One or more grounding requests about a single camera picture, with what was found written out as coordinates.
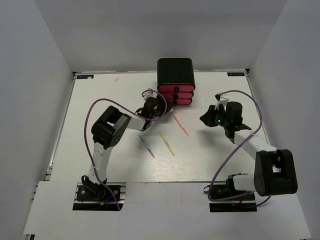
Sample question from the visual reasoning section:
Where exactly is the left table logo sticker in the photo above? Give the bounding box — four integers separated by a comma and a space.
76, 74, 94, 80

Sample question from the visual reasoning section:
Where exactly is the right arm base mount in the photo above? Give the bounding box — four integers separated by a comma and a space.
209, 183, 257, 213

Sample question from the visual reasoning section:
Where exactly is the red thin pen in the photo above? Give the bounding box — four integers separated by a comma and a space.
173, 115, 190, 137

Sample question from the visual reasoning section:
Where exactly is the pink drawer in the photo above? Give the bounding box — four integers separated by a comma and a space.
167, 98, 192, 106
157, 84, 195, 93
161, 91, 194, 100

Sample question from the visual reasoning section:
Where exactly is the yellow thin pen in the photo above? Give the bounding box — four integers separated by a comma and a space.
159, 132, 175, 157

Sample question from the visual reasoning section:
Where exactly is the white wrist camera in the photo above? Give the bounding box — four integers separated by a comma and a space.
214, 92, 229, 110
141, 88, 157, 101

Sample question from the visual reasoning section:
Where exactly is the black drawer cabinet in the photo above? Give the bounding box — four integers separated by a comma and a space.
157, 57, 196, 93

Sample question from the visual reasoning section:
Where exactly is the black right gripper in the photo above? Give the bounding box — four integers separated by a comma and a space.
200, 104, 231, 128

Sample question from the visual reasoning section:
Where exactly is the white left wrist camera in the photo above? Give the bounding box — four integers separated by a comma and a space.
141, 88, 157, 101

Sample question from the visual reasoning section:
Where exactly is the right table logo sticker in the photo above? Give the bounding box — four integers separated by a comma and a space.
227, 72, 246, 77

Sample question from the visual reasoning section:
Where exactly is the pink bottom drawer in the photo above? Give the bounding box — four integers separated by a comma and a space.
167, 98, 192, 106

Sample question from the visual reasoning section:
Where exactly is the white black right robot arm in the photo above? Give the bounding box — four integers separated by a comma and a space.
199, 101, 298, 200

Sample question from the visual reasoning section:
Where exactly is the table logo sticker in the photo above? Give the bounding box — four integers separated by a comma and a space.
76, 74, 94, 80
227, 72, 246, 77

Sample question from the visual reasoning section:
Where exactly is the pink top drawer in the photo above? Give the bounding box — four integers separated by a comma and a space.
157, 84, 195, 93

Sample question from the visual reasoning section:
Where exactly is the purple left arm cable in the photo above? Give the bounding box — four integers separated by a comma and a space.
83, 91, 168, 210

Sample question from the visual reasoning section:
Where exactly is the blue thin pen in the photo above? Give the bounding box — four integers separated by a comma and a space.
138, 135, 155, 158

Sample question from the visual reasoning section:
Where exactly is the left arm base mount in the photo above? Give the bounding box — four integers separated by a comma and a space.
72, 183, 126, 212

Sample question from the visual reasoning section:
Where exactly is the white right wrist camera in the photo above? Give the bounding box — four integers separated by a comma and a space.
214, 92, 229, 110

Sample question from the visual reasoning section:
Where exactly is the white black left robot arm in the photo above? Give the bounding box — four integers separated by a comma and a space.
81, 96, 178, 200

